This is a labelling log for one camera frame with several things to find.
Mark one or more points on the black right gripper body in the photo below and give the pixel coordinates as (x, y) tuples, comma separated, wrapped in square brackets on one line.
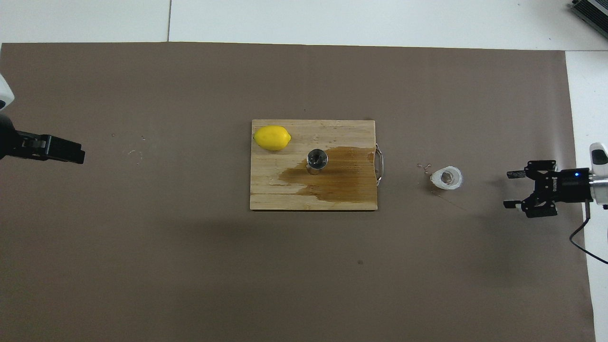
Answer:
[(567, 186)]

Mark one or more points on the clear crinkled plastic cup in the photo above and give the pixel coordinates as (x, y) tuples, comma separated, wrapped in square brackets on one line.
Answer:
[(456, 182)]

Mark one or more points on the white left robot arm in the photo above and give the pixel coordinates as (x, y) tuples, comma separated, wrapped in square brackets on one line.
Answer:
[(4, 90)]

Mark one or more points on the yellow lemon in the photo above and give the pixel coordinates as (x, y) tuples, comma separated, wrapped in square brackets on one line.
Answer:
[(271, 138)]

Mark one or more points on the wooden cutting board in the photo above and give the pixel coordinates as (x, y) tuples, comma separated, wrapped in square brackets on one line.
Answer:
[(285, 190)]

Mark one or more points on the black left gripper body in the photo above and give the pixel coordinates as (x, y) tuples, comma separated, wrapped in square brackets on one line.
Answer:
[(8, 142)]

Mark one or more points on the black ribbed metal device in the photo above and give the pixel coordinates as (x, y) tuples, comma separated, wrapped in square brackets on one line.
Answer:
[(591, 10)]

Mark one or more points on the small bent metal clip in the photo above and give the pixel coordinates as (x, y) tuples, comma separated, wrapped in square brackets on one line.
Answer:
[(427, 166)]

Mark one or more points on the brown paper table mat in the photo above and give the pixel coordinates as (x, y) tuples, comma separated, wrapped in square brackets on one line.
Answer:
[(190, 266)]

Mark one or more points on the steel double jigger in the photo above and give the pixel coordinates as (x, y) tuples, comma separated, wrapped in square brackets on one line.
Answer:
[(317, 159)]

